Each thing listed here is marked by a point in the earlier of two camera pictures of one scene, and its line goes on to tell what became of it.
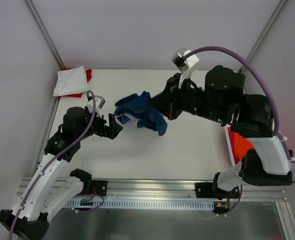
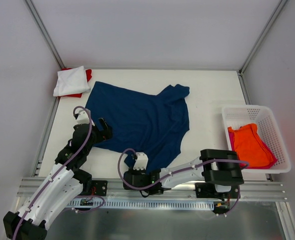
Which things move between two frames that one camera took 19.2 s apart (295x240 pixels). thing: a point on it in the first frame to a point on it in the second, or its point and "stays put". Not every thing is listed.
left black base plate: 99,187 stays put
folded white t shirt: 71,81 stays put
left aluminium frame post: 45,32 stays put
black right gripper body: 171,99 to 131,174
